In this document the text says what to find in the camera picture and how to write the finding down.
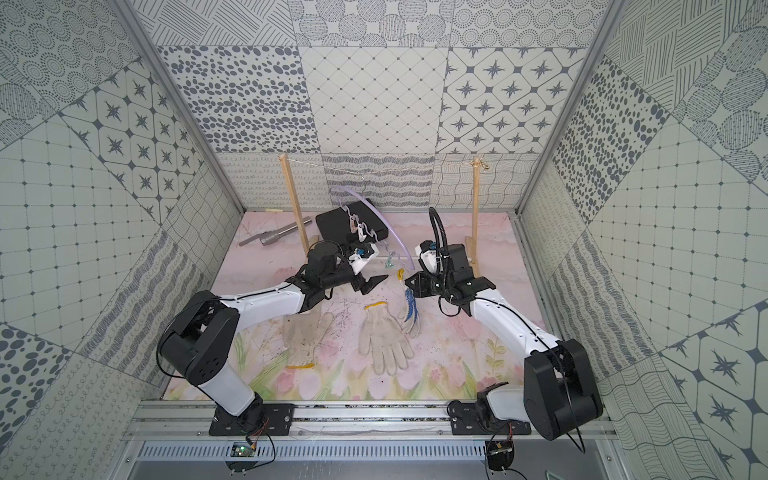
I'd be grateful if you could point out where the yellow dotted work glove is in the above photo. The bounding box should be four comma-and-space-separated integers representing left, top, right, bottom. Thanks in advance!
282, 309, 334, 369

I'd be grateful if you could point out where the purple clip hanger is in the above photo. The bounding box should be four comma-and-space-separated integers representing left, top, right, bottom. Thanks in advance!
328, 184, 416, 272

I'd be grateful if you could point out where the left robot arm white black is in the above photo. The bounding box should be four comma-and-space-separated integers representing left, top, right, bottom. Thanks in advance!
156, 240, 386, 424

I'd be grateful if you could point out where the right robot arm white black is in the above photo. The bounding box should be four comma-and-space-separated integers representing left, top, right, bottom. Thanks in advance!
406, 241, 604, 440

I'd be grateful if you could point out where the black plastic tool case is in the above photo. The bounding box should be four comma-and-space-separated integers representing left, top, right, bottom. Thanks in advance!
315, 201, 389, 247

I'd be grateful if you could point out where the white work glove yellow cuff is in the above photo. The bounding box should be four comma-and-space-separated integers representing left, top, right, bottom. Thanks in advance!
358, 301, 414, 376

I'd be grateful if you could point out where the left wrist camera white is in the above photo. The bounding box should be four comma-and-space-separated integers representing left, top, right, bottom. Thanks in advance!
351, 243, 379, 270

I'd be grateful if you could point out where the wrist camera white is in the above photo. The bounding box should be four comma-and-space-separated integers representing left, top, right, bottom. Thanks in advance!
351, 243, 379, 270
416, 240, 447, 275

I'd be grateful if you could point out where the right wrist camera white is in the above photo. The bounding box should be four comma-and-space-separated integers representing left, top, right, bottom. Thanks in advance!
416, 240, 447, 275

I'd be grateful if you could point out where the wooden drying rack frame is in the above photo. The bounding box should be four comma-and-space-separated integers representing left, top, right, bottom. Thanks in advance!
278, 152, 488, 275

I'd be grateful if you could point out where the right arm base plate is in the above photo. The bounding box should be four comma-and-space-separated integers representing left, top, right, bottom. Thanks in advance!
446, 400, 532, 436

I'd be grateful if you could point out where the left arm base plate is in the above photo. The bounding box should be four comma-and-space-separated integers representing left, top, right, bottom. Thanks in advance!
209, 403, 296, 437

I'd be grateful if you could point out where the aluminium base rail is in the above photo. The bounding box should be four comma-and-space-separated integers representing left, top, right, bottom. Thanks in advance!
122, 400, 619, 442

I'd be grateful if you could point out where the perforated cable tray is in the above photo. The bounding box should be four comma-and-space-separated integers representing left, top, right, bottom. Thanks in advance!
138, 440, 485, 462

